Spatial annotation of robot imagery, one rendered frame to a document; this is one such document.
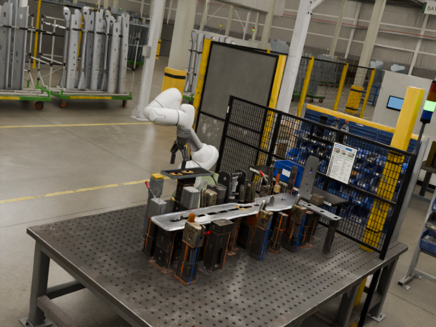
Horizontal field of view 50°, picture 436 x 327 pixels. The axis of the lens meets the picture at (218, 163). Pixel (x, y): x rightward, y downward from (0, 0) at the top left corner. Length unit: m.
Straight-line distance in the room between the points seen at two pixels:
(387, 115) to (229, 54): 4.87
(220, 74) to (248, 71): 0.45
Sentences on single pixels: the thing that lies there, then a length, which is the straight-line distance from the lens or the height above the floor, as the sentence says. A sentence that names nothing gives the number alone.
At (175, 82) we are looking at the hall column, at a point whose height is 0.82.
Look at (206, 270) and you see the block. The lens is 2.97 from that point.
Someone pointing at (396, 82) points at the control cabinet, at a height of 1.83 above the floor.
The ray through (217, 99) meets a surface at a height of 1.28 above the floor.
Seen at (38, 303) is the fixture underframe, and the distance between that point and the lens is 3.44.
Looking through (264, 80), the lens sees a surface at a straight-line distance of 5.68.
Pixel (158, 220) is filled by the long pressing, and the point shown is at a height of 1.00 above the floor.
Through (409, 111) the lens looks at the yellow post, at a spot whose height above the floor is 1.83.
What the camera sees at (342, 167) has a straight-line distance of 3.91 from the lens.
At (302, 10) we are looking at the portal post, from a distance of 7.88.
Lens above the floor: 2.12
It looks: 15 degrees down
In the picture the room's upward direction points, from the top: 11 degrees clockwise
